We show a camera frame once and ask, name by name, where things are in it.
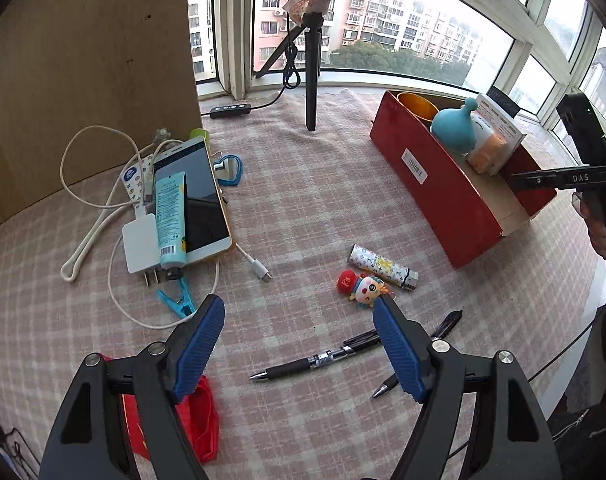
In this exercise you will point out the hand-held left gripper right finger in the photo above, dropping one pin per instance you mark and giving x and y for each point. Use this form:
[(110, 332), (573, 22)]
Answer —
[(398, 350)]

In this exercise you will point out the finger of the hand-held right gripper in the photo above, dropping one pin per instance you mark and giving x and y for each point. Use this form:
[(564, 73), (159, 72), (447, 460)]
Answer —
[(558, 178), (583, 125)]

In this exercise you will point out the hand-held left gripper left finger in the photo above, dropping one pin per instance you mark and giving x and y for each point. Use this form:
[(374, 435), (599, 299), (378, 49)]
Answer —
[(203, 340)]

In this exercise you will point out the clown figure toy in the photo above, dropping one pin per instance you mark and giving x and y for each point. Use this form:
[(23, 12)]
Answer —
[(363, 287)]

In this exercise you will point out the red cardboard box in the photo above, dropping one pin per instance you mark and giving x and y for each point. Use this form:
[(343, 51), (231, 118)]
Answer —
[(433, 180)]

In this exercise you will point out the person's right hand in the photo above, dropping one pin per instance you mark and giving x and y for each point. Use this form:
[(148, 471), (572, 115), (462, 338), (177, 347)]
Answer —
[(600, 237)]

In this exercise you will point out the blue clothespin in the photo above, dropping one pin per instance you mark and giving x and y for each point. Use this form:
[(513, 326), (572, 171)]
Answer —
[(183, 302)]

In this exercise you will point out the black gel pen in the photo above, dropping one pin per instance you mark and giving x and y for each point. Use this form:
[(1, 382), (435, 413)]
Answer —
[(448, 322), (308, 362)]

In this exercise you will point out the white product package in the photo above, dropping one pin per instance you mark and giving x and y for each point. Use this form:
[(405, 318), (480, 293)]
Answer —
[(508, 127)]

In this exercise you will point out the red plastic bag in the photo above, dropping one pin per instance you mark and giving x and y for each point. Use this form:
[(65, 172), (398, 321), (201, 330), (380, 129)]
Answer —
[(198, 420)]

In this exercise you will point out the black flat item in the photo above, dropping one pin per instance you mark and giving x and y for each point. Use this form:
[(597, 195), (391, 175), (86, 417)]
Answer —
[(505, 100)]

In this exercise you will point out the patterned cylindrical tube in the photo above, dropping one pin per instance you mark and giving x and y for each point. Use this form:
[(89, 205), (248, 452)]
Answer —
[(378, 262)]

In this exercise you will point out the white charger plug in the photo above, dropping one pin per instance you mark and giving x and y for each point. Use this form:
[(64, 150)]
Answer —
[(140, 242)]

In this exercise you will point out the blue teardrop-shaped toy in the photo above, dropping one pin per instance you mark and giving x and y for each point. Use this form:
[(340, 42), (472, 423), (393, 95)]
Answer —
[(450, 130)]

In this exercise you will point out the light blue cream tube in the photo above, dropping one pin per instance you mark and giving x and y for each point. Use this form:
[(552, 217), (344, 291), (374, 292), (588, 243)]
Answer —
[(169, 220)]

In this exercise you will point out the orange plastic cup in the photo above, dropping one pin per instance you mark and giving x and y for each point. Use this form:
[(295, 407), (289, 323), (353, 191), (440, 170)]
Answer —
[(420, 107)]

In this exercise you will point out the gold-edged smartphone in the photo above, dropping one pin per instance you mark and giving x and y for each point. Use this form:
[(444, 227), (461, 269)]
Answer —
[(203, 180)]

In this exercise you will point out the blue heart-shaped mirror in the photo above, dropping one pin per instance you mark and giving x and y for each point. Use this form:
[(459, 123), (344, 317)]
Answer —
[(229, 170)]

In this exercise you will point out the pink checkered tablecloth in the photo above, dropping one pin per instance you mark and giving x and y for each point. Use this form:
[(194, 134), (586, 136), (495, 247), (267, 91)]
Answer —
[(308, 200)]

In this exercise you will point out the white patterned pouch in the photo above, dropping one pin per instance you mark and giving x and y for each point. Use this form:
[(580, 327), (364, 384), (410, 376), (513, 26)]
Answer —
[(133, 177)]

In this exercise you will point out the small grey trinket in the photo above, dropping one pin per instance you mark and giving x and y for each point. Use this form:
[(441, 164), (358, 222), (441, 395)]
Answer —
[(161, 135)]

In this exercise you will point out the person's dark clothing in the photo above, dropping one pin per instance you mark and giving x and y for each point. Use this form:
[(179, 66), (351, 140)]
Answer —
[(593, 440)]

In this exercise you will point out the black tripod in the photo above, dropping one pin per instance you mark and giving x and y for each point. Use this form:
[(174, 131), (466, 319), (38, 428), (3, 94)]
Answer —
[(311, 85)]

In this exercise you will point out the brown wooden board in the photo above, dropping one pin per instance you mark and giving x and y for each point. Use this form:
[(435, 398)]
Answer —
[(83, 60)]

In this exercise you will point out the paper tag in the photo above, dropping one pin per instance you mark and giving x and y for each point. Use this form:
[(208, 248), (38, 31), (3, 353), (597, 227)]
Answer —
[(297, 7)]

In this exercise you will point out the white window frame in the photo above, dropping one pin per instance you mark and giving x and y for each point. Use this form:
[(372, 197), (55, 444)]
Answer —
[(238, 35)]

